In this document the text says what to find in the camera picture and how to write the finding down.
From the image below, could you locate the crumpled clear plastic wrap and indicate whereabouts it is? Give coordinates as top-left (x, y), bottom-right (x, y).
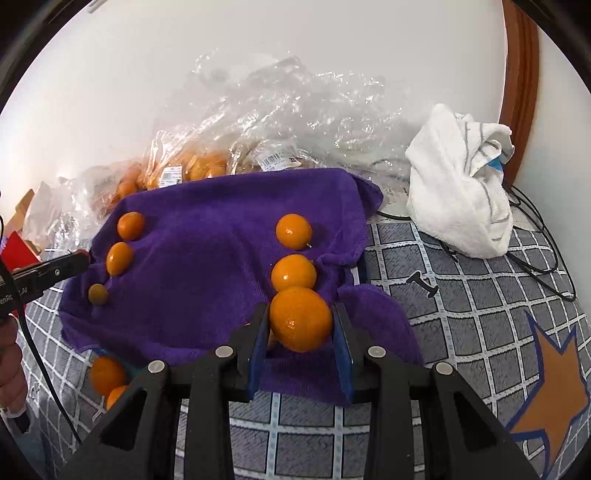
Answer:
top-left (191, 48), bottom-right (416, 176)

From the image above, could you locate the brown wooden door frame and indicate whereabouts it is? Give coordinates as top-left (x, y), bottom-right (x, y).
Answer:
top-left (501, 0), bottom-right (541, 185)

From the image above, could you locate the grey checked blanket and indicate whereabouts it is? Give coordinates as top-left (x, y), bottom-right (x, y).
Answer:
top-left (14, 203), bottom-right (591, 480)

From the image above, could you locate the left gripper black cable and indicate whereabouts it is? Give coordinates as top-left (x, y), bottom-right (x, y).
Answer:
top-left (0, 251), bottom-right (81, 446)

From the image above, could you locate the small orange mandarin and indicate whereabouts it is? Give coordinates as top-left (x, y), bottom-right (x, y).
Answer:
top-left (117, 211), bottom-right (146, 241)
top-left (106, 241), bottom-right (135, 278)
top-left (276, 213), bottom-right (313, 249)

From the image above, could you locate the large orange mandarin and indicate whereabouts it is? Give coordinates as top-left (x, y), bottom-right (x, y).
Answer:
top-left (270, 254), bottom-right (318, 294)
top-left (90, 355), bottom-right (130, 398)
top-left (269, 286), bottom-right (334, 354)

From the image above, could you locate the red paper bag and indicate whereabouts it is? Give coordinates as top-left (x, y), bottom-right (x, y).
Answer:
top-left (0, 232), bottom-right (42, 273)

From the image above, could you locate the small clear plastic bag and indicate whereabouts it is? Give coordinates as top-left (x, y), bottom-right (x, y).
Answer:
top-left (55, 159), bottom-right (148, 232)

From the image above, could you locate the purple towel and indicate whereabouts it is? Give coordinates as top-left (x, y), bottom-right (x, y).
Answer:
top-left (60, 167), bottom-right (423, 407)

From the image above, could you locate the white plastic bag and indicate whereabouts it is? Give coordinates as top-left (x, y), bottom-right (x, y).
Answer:
top-left (21, 181), bottom-right (63, 250)

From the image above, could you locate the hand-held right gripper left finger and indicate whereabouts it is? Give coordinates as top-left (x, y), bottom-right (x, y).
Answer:
top-left (65, 302), bottom-right (273, 480)

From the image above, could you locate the light wooden furniture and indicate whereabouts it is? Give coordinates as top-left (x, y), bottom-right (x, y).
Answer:
top-left (13, 188), bottom-right (35, 222)

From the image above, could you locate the clear bag of brown fruit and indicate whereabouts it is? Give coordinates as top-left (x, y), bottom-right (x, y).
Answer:
top-left (231, 138), bottom-right (324, 174)

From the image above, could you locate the white cloth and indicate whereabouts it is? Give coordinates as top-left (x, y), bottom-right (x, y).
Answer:
top-left (405, 104), bottom-right (515, 258)

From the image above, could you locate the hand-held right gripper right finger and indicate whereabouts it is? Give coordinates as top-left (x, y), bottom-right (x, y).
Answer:
top-left (333, 301), bottom-right (541, 480)

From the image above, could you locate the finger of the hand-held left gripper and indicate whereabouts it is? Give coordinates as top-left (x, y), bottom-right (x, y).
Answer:
top-left (13, 249), bottom-right (92, 302)

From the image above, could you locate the person's left hand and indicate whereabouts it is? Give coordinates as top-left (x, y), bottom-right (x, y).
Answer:
top-left (0, 318), bottom-right (29, 412)

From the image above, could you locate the clear bag of oranges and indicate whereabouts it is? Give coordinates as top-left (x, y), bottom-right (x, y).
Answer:
top-left (143, 131), bottom-right (236, 190)

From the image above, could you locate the oval orange fruit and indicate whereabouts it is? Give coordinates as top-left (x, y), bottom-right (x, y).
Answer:
top-left (105, 384), bottom-right (130, 411)

